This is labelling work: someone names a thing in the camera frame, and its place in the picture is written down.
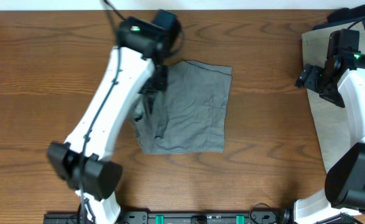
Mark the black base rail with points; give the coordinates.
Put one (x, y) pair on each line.
(255, 216)

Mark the black garment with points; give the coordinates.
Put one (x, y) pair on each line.
(345, 13)

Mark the grey shorts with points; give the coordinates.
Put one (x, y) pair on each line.
(188, 117)

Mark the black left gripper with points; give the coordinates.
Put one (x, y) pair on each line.
(160, 79)

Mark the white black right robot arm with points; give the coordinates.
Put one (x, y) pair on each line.
(342, 82)

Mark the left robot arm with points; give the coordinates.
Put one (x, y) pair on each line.
(135, 69)

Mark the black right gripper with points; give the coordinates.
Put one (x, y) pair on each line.
(308, 76)

